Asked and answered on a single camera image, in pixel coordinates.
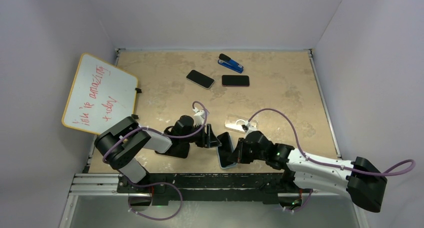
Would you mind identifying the clear magsafe phone case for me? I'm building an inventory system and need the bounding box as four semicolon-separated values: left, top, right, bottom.
224;115;258;133

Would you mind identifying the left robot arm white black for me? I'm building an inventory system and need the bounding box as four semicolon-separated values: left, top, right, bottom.
94;115;222;193

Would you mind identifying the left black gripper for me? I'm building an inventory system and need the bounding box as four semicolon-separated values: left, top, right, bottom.
180;123;221;149

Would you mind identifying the light blue phone case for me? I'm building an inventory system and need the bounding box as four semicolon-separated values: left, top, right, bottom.
216;145;236;169

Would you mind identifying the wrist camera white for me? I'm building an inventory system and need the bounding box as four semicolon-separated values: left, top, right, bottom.
193;108;208;125
242;123;257;135

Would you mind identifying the black phone pink edge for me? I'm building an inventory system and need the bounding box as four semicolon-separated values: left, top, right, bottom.
221;75;250;87

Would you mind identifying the blue black stapler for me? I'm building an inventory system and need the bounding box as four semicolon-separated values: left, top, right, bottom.
218;53;244;73

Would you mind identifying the black phone case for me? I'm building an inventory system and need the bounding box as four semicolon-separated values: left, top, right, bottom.
155;143;190;159

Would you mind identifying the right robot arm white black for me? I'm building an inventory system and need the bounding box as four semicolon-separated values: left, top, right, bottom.
228;131;388;213

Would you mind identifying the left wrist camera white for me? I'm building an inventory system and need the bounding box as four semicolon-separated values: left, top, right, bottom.
193;108;208;125

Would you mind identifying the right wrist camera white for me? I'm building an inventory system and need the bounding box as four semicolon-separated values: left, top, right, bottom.
242;123;257;135

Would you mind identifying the whiteboard with yellow frame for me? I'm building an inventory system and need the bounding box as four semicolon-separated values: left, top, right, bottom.
61;53;139;135

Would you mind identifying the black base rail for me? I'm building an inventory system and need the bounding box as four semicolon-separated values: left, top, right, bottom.
117;173;310;206

